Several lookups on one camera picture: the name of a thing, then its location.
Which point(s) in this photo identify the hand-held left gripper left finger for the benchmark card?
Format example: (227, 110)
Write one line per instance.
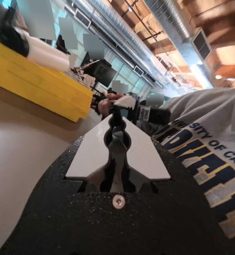
(87, 155)

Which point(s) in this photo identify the black wall screen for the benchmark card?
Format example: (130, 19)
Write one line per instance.
(103, 71)

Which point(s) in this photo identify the yellow plastic bin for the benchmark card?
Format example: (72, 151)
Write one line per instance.
(40, 85)

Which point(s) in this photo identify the white roll with black end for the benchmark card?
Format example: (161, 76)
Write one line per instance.
(47, 55)

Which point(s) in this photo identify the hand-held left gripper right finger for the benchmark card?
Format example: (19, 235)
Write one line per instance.
(147, 157)

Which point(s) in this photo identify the person's right forearm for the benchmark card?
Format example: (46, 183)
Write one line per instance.
(199, 103)

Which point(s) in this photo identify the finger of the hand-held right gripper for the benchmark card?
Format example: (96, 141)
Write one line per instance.
(127, 102)

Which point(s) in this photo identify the grey printed sweatshirt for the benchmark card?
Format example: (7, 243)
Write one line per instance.
(209, 169)

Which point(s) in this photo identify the large silver ventilation duct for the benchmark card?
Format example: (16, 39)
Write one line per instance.
(165, 16)

